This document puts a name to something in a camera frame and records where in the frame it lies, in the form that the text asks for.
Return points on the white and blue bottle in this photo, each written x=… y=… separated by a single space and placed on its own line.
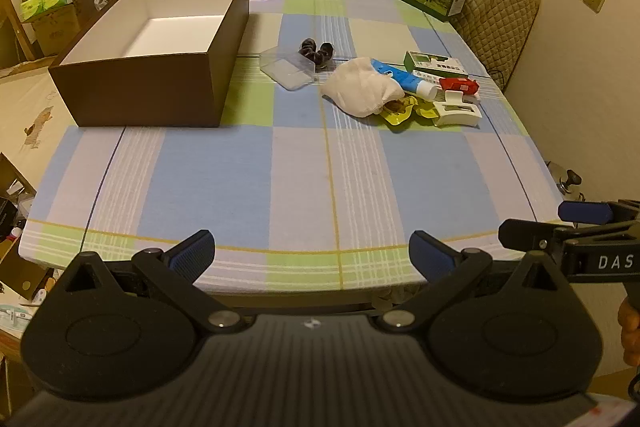
x=400 y=79

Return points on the brown cardboard piece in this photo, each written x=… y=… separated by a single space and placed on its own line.
x=22 y=272

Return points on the green and white medicine box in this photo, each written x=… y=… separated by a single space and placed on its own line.
x=425 y=59

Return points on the red packet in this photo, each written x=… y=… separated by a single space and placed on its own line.
x=457 y=86

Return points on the person's right hand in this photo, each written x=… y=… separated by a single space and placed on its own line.
x=631 y=329

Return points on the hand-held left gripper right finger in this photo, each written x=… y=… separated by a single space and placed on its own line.
x=431 y=253

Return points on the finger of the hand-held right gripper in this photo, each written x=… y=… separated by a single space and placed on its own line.
x=525 y=233
x=585 y=212

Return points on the white hair claw clip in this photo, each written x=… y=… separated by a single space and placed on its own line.
x=452 y=114

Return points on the white knitted cloth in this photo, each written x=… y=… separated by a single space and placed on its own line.
x=360 y=87

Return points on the brown storage box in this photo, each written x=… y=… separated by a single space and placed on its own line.
x=140 y=92

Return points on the plaid tablecloth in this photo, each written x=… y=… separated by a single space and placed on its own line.
x=225 y=187

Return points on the yellow snack packet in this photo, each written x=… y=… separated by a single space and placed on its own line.
x=395 y=114

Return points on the dark knobbed metal object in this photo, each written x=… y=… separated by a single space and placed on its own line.
x=567 y=179

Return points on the small cardboard box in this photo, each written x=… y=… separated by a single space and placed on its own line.
x=55 y=32

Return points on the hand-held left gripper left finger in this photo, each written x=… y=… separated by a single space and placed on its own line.
x=192 y=253

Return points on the clear plastic container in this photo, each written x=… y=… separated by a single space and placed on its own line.
x=290 y=74

